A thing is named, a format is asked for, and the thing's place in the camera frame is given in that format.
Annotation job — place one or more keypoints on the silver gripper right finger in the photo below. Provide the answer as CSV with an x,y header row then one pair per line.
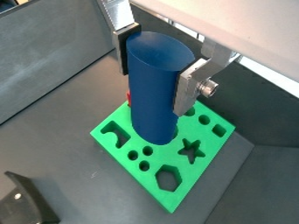
x,y
194,80

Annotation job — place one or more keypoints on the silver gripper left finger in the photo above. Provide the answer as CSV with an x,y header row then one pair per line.
x,y
123,26

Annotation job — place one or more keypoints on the blue oval cylinder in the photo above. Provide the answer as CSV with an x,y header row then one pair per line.
x,y
156,57

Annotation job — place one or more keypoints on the black curved fixture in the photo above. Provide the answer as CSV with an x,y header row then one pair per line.
x,y
24,206

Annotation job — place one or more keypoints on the red rectangular block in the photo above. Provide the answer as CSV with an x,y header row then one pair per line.
x,y
128,98

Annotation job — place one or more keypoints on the green shape sorter block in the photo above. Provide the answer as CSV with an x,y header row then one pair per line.
x,y
166,169

